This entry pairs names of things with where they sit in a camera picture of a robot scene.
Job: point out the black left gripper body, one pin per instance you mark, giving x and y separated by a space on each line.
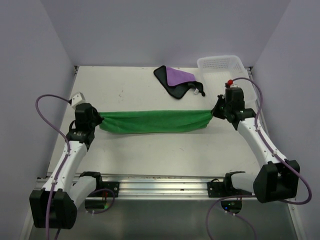
97 119

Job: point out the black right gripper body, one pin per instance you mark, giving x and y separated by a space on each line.
221 108

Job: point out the green microfiber towel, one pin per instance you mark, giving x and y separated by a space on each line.
155 121

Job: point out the black and purple towel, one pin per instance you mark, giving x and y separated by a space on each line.
177 82

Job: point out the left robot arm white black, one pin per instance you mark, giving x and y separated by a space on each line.
56 204

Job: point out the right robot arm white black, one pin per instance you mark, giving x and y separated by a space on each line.
276 179

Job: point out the white plastic basket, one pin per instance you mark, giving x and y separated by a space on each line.
215 71

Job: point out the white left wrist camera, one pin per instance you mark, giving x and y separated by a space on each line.
77 99

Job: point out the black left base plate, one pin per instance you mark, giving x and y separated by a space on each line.
114 186

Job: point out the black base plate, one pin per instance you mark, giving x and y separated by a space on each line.
217 188
114 186

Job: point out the aluminium mounting rail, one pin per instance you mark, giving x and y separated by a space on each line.
143 187

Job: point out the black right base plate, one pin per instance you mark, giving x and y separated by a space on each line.
217 188

